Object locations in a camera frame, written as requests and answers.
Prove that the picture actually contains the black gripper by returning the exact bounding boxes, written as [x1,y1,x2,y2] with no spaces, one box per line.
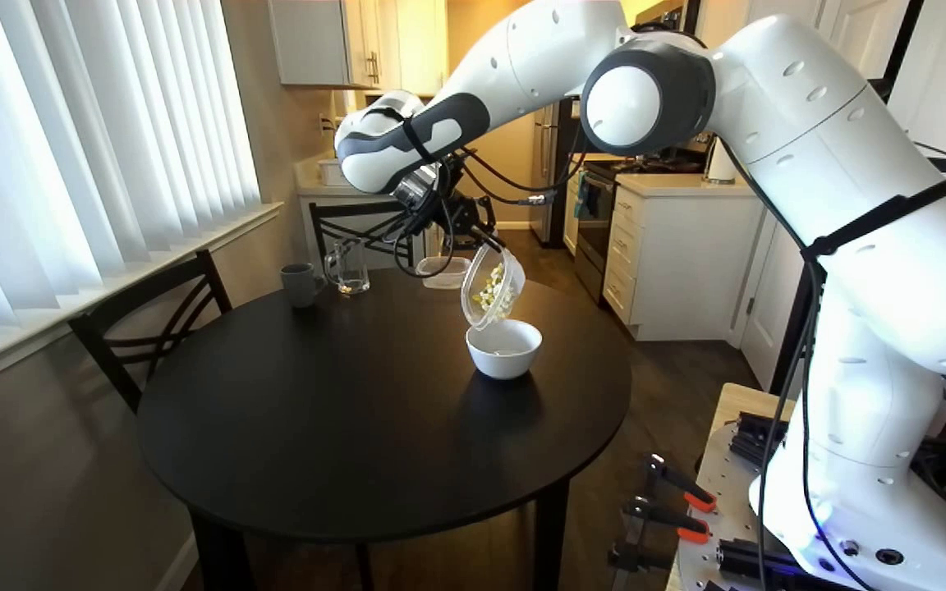
[390,160,503,272]

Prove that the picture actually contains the clear plastic container with contents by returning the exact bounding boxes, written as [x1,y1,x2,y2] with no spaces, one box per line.
[458,244,529,331]

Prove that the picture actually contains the white ceramic bowl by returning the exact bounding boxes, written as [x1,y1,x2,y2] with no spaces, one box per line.
[463,315,547,383]

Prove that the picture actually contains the black metal chair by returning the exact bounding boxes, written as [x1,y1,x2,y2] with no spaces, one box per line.
[306,197,421,274]

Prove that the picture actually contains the clear glass mug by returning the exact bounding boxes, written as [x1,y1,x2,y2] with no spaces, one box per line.
[326,240,374,298]

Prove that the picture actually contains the steel kitchen stove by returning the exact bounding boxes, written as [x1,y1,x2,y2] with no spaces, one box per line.
[559,152,626,305]

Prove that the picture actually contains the dark grey cup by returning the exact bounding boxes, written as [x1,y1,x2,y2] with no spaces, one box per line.
[280,258,328,313]

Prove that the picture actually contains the white kitchen cabinet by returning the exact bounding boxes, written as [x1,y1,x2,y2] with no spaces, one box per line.
[601,170,768,343]

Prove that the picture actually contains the black chair back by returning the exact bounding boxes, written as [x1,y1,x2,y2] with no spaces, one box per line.
[63,247,237,418]

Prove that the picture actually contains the black blocks on board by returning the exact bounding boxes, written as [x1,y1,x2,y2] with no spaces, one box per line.
[727,408,795,470]

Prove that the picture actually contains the light robot mounting board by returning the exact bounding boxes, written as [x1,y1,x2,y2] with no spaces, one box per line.
[665,378,797,591]

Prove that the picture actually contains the white vertical window blinds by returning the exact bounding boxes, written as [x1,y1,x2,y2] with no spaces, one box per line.
[0,0,270,347]

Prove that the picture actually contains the white wall cabinets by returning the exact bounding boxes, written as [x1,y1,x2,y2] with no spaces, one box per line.
[267,0,455,97]

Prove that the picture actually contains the red handled black clamp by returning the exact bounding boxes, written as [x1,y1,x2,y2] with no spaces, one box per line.
[641,451,721,517]
[626,491,717,547]

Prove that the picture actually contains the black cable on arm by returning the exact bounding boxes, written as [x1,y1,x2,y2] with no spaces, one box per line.
[750,173,946,591]

